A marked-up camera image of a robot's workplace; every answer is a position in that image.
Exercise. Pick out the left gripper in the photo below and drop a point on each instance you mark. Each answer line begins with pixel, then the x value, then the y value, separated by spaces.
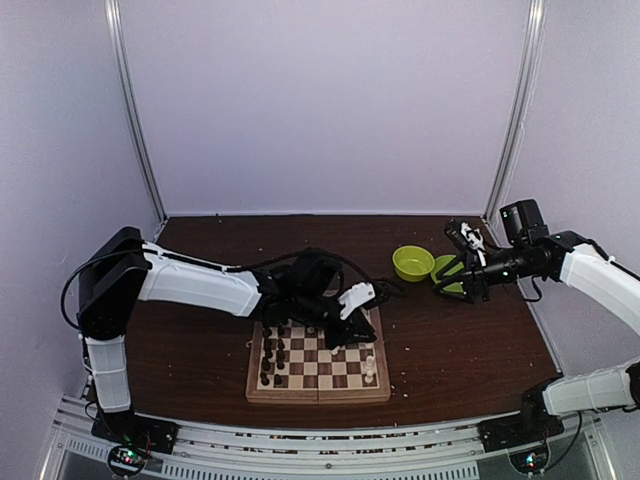
pixel 357 325

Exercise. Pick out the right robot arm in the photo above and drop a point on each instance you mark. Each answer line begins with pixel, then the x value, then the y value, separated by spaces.
pixel 567 258

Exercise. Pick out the right aluminium corner post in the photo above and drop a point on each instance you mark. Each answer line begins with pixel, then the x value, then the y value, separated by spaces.
pixel 533 39

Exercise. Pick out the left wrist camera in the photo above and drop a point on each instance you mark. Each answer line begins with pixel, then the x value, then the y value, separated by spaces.
pixel 354 298

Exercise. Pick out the wooden chess board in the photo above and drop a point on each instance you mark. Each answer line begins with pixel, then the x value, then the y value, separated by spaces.
pixel 319 376

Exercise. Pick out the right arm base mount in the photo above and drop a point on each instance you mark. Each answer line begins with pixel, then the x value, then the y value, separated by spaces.
pixel 527 431

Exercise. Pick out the black chess pieces row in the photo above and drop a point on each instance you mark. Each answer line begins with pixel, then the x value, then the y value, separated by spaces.
pixel 273 368

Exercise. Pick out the white king chess piece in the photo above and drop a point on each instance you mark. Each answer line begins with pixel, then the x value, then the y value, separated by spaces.
pixel 369 370

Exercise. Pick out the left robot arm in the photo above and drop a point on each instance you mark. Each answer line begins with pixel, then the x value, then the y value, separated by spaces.
pixel 127 270

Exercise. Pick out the green plastic bowl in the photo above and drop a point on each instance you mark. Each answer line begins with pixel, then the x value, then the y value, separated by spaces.
pixel 412 263

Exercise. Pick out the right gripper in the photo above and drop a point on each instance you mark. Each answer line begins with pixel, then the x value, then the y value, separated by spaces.
pixel 475 281

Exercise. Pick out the green plastic plate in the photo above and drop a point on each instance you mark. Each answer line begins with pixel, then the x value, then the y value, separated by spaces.
pixel 446 266

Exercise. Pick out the aluminium front rail frame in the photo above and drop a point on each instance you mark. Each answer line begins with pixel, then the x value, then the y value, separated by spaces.
pixel 449 450

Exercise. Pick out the left aluminium corner post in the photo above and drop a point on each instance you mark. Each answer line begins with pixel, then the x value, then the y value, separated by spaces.
pixel 117 38

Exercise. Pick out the aluminium corner post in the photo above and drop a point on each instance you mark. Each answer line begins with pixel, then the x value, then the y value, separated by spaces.
pixel 533 39
pixel 117 38

